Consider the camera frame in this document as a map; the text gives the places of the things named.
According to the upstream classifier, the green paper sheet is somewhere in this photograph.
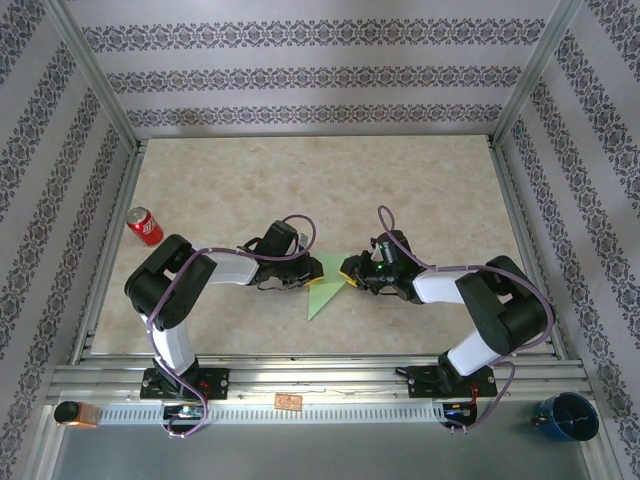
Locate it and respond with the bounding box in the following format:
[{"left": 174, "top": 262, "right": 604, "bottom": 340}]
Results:
[{"left": 306, "top": 253, "right": 351, "bottom": 322}]

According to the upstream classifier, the red soda can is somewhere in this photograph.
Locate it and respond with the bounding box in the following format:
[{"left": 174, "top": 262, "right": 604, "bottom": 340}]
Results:
[{"left": 125, "top": 205, "right": 165, "bottom": 247}]

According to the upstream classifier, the grey metal shelf plate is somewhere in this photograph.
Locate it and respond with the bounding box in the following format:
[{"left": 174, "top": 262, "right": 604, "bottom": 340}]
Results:
[{"left": 49, "top": 422, "right": 591, "bottom": 480}]

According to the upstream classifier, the blue enamel mug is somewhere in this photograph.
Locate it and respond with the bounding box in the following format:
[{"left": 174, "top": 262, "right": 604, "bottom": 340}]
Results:
[{"left": 530, "top": 392, "right": 600, "bottom": 442}]

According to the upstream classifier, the amber bottle with black cap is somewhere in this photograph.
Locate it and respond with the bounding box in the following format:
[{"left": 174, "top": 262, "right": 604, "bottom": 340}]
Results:
[{"left": 53, "top": 400, "right": 103, "bottom": 429}]

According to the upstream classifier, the aluminium front frame rail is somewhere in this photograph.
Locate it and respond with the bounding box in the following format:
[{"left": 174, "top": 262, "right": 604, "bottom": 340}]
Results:
[{"left": 47, "top": 355, "right": 595, "bottom": 405}]

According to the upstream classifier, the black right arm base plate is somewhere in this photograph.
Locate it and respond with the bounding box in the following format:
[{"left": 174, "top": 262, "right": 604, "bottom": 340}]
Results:
[{"left": 407, "top": 365, "right": 498, "bottom": 399}]

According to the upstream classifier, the grey slotted cable duct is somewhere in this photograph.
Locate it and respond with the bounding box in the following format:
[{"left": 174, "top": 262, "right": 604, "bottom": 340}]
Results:
[{"left": 99, "top": 403, "right": 446, "bottom": 425}]

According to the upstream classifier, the aluminium right side rail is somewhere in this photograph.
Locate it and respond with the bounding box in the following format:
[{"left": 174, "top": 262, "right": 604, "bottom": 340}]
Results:
[{"left": 487, "top": 138, "right": 570, "bottom": 361}]

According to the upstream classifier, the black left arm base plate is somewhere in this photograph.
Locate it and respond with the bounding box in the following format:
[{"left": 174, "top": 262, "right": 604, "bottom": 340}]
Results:
[{"left": 140, "top": 368, "right": 230, "bottom": 400}]

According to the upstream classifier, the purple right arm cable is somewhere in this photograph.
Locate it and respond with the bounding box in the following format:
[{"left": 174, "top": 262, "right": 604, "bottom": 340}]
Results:
[{"left": 377, "top": 204, "right": 555, "bottom": 437}]

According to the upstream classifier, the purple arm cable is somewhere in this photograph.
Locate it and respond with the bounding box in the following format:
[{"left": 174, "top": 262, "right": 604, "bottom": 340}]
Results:
[
  {"left": 148, "top": 213, "right": 320, "bottom": 440},
  {"left": 377, "top": 204, "right": 555, "bottom": 437}
]

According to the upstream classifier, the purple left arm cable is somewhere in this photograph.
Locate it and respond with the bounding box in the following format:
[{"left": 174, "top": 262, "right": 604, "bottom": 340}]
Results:
[{"left": 148, "top": 213, "right": 320, "bottom": 440}]

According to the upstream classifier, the aluminium left side rail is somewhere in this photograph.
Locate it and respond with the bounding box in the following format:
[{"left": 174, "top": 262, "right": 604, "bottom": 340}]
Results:
[{"left": 69, "top": 139, "right": 150, "bottom": 365}]

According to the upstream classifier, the aluminium right frame post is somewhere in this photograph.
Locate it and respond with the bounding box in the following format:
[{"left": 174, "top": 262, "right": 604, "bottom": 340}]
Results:
[{"left": 491, "top": 0, "right": 590, "bottom": 147}]

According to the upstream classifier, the aluminium frame post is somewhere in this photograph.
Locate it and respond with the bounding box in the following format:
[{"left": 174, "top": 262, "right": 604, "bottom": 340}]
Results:
[
  {"left": 491, "top": 0, "right": 590, "bottom": 147},
  {"left": 42, "top": 0, "right": 142, "bottom": 151}
]

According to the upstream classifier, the aluminium left frame post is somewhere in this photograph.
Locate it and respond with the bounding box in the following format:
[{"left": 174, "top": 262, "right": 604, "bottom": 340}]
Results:
[{"left": 42, "top": 0, "right": 142, "bottom": 151}]

